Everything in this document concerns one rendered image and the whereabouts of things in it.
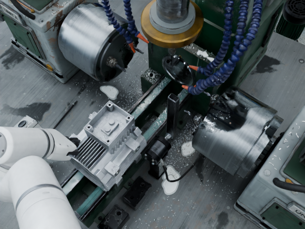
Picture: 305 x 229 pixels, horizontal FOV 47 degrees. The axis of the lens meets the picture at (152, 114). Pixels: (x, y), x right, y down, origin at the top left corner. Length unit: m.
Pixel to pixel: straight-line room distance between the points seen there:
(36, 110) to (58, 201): 0.96
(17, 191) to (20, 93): 0.98
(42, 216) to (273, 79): 1.25
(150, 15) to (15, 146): 0.50
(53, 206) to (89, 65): 0.75
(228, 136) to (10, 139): 0.60
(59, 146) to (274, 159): 0.59
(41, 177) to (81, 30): 0.71
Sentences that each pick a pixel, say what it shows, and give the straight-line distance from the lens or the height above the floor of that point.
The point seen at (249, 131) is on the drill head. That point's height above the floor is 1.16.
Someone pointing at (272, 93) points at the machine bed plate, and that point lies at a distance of 1.58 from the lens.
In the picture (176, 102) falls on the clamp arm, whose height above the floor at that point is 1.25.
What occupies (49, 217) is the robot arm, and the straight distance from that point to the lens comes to 0.58.
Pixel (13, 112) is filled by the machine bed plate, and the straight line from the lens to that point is 1.58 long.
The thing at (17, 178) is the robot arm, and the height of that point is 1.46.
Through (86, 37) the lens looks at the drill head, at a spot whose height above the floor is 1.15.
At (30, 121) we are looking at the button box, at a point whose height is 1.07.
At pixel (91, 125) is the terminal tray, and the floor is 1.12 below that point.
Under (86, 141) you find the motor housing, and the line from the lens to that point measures 1.10.
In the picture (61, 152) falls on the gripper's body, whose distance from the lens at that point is 0.98.
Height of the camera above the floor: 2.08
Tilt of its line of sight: 62 degrees down
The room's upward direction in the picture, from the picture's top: 2 degrees counter-clockwise
